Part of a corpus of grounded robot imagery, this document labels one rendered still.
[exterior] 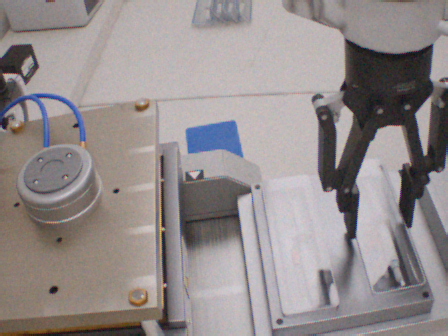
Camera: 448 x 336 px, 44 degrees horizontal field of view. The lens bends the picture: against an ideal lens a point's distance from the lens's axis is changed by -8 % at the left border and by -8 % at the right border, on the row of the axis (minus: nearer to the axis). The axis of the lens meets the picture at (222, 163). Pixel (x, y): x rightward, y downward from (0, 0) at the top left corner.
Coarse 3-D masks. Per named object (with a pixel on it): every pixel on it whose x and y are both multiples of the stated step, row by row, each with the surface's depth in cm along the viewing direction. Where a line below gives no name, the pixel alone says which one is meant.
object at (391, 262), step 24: (360, 192) 64; (384, 192) 63; (360, 216) 61; (384, 216) 61; (360, 240) 59; (384, 240) 59; (408, 240) 58; (384, 264) 56; (408, 264) 56; (384, 288) 54
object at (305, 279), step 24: (264, 192) 67; (288, 192) 66; (288, 216) 64; (312, 216) 63; (288, 240) 61; (312, 240) 61; (288, 264) 59; (312, 264) 59; (288, 288) 57; (312, 288) 56; (288, 312) 55
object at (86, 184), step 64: (64, 128) 63; (128, 128) 61; (0, 192) 56; (64, 192) 50; (128, 192) 54; (0, 256) 50; (64, 256) 49; (128, 256) 49; (0, 320) 45; (64, 320) 45; (128, 320) 46
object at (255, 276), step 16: (432, 176) 70; (432, 192) 63; (240, 208) 70; (416, 208) 66; (432, 208) 62; (240, 224) 68; (416, 224) 65; (432, 224) 63; (256, 240) 66; (416, 240) 63; (432, 240) 63; (256, 256) 65; (432, 256) 61; (256, 272) 63; (432, 272) 60; (256, 288) 61; (432, 288) 58; (256, 304) 60; (256, 320) 58; (400, 320) 56; (416, 320) 56; (432, 320) 55
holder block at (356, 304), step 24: (264, 216) 65; (336, 216) 64; (264, 240) 63; (336, 240) 62; (264, 264) 61; (336, 264) 59; (360, 264) 59; (336, 288) 57; (360, 288) 57; (336, 312) 55; (360, 312) 55; (384, 312) 55; (408, 312) 55
